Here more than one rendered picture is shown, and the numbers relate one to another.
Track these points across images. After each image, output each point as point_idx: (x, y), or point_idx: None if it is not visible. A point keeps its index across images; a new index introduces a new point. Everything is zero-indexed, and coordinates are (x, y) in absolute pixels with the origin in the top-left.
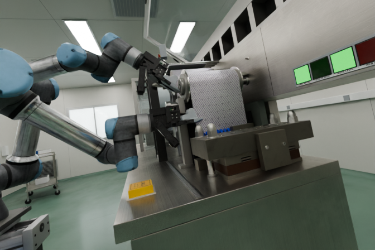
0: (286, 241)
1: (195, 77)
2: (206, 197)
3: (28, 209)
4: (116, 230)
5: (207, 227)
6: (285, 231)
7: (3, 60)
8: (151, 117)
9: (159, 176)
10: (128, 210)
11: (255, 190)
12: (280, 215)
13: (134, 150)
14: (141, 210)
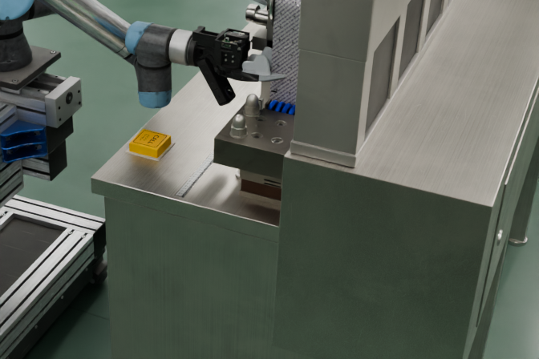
0: (269, 289)
1: None
2: (183, 200)
3: (55, 58)
4: (93, 183)
5: (177, 226)
6: (270, 281)
7: None
8: (191, 48)
9: (203, 127)
10: (114, 168)
11: (243, 223)
12: (269, 264)
13: (161, 83)
14: (122, 175)
